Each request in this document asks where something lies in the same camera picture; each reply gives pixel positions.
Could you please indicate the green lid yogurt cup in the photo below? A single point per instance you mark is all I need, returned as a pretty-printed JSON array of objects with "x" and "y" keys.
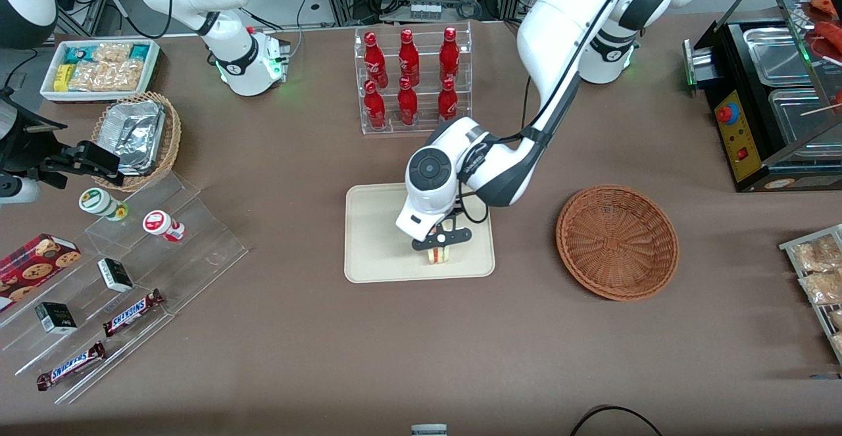
[{"x": 99, "y": 202}]

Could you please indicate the stack of foil containers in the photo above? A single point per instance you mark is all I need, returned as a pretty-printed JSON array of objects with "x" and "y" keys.
[{"x": 135, "y": 133}]

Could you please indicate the snickers chocolate bar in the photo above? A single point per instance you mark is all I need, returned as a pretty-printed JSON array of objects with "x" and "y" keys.
[
  {"x": 131, "y": 312},
  {"x": 71, "y": 365}
]

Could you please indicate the red cookie box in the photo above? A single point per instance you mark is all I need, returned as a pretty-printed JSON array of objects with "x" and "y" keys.
[{"x": 33, "y": 265}]

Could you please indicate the white power strip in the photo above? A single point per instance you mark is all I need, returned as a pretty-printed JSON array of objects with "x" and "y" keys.
[{"x": 425, "y": 10}]

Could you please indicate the yellow snack pack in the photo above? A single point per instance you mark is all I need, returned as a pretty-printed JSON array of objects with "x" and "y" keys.
[{"x": 62, "y": 77}]

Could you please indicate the red cola bottle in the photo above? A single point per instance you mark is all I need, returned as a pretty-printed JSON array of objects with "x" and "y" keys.
[
  {"x": 375, "y": 61},
  {"x": 408, "y": 58},
  {"x": 407, "y": 104},
  {"x": 447, "y": 100},
  {"x": 449, "y": 58},
  {"x": 375, "y": 107}
]

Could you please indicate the cream plastic tray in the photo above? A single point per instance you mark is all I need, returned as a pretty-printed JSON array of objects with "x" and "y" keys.
[{"x": 375, "y": 239}]

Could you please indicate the red lid yogurt cup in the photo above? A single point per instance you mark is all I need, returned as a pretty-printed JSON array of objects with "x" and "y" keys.
[{"x": 159, "y": 224}]

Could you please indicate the small grey device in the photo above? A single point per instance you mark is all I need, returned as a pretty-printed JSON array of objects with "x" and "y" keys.
[{"x": 429, "y": 430}]

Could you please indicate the clear acrylic bottle rack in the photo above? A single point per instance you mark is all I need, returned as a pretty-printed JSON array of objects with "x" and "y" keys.
[{"x": 424, "y": 130}]

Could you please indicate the clear bag of rice crackers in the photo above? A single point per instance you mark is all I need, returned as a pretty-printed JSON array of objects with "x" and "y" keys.
[{"x": 108, "y": 74}]

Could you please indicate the clear acrylic step display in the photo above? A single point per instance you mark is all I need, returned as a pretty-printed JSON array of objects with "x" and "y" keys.
[{"x": 197, "y": 252}]

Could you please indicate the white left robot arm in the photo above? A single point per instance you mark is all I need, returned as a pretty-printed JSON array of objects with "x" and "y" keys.
[{"x": 559, "y": 22}]

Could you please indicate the round brown wicker basket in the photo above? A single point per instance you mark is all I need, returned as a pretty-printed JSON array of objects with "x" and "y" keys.
[{"x": 618, "y": 242}]

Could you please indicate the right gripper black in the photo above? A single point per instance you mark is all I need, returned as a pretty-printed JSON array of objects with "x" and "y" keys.
[{"x": 21, "y": 148}]

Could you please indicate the small black carton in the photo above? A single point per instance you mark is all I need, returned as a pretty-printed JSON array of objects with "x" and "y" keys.
[
  {"x": 56, "y": 317},
  {"x": 115, "y": 275}
]

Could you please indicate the vegetable sandwich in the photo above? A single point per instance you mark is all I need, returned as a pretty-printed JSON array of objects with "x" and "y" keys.
[{"x": 439, "y": 256}]

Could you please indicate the white snack bin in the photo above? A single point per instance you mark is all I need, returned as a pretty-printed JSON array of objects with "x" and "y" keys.
[{"x": 49, "y": 91}]

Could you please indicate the black food warmer yellow panel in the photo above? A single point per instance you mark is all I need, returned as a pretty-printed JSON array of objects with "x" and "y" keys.
[{"x": 740, "y": 133}]

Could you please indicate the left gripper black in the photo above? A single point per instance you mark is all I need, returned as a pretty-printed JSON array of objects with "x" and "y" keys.
[{"x": 457, "y": 208}]

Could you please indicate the wooden skewer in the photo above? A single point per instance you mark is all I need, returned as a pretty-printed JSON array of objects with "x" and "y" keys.
[{"x": 822, "y": 109}]

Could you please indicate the teal snack pack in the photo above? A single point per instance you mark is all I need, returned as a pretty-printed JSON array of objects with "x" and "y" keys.
[
  {"x": 139, "y": 52},
  {"x": 80, "y": 54}
]

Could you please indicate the tray of packaged snacks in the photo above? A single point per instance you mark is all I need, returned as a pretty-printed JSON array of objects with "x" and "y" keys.
[{"x": 789, "y": 246}]

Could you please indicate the light wicker basket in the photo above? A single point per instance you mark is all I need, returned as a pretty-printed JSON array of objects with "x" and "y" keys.
[{"x": 170, "y": 140}]

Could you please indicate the steel food pan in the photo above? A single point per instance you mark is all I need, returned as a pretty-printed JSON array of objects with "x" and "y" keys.
[
  {"x": 776, "y": 54},
  {"x": 799, "y": 120}
]

